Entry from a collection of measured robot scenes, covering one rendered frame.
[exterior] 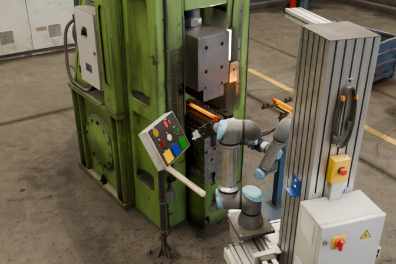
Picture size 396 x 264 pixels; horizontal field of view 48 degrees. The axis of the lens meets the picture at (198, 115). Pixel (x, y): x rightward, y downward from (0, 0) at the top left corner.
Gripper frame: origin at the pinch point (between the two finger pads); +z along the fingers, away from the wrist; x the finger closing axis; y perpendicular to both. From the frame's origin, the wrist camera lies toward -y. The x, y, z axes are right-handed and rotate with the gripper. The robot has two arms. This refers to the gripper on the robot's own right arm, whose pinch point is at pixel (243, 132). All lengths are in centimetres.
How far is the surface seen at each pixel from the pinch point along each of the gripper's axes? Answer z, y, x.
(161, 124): 20, -18, -58
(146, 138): 14, -15, -73
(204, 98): 30.7, -19.8, -11.1
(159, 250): 22, 93, -62
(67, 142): 237, 100, -42
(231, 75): 43, -24, 27
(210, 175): 25, 46, -9
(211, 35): 31, -66, -6
